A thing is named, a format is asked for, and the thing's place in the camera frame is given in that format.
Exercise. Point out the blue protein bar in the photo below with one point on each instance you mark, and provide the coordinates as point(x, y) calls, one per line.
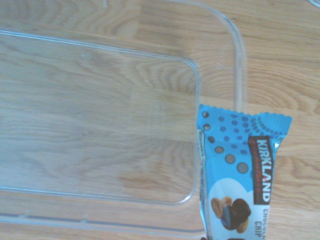
point(237, 175)

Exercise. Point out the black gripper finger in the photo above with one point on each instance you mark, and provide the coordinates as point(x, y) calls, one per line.
point(203, 238)

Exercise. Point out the clear plastic container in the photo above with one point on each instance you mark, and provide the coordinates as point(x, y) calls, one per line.
point(100, 125)

